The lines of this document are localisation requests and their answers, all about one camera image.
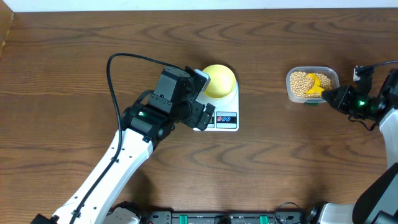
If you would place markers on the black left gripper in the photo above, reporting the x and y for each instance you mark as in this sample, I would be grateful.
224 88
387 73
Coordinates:
191 119

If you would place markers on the yellow plastic measuring scoop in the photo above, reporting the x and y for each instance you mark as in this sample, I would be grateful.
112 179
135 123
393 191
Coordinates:
316 88

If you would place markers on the pale yellow bowl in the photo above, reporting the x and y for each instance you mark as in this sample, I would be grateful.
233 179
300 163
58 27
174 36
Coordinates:
222 81

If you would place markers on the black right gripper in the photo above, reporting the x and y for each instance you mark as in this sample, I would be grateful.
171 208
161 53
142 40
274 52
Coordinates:
340 103

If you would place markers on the clear plastic container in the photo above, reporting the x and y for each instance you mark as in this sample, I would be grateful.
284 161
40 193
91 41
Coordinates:
330 73

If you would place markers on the white digital kitchen scale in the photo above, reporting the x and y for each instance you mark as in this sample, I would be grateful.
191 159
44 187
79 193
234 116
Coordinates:
225 117

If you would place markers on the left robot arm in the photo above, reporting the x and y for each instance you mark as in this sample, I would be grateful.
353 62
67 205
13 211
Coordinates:
141 127

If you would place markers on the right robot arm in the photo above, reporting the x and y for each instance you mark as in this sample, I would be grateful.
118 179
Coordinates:
378 203

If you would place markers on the soybeans in container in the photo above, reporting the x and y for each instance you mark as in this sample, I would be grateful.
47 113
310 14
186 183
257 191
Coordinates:
300 84

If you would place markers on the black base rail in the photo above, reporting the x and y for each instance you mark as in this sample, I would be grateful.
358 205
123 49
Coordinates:
287 213

